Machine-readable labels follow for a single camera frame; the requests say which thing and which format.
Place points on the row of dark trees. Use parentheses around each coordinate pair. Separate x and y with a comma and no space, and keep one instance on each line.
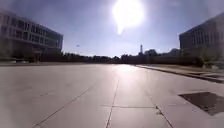
(110,59)

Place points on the distant tower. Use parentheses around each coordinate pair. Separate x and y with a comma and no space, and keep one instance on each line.
(141,49)

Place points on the grey concrete slab plaza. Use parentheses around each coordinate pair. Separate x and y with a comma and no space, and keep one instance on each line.
(83,86)

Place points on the tall light mast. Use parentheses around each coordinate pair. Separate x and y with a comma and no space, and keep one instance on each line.
(78,48)

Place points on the dark kerb strip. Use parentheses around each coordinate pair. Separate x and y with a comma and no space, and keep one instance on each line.
(186,74)

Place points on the raised pavement beside kerb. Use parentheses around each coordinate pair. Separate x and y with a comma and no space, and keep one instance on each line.
(190,69)

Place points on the glass-fronted grey building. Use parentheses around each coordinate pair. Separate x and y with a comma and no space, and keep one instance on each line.
(23,35)

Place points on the dark multi-storey building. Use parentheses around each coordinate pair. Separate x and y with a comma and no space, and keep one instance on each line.
(204,36)

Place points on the dark metal ground grate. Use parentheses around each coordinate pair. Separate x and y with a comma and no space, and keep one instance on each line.
(206,101)

